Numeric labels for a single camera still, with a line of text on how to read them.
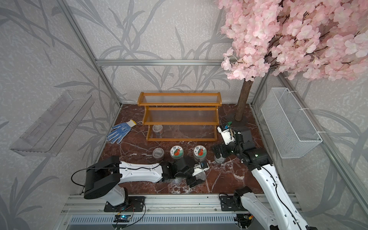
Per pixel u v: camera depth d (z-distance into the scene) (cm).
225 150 62
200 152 84
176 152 84
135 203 74
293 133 60
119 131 104
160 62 150
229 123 105
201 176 78
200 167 68
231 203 73
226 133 63
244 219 75
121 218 70
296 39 44
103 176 47
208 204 75
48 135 65
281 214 38
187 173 68
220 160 86
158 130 96
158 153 87
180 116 116
